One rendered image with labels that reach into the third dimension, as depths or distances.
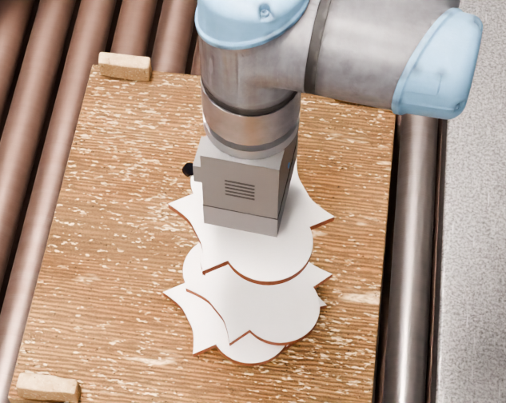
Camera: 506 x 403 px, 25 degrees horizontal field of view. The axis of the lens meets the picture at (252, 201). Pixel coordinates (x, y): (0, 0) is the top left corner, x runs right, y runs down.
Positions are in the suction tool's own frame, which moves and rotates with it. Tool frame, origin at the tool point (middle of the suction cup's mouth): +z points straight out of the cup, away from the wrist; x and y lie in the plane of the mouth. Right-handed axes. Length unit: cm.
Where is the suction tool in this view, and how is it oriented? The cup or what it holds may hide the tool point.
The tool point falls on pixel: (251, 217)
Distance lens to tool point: 103.6
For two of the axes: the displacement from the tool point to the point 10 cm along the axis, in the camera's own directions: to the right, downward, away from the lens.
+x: 9.8, 1.9, -1.1
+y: -2.2, 8.3, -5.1
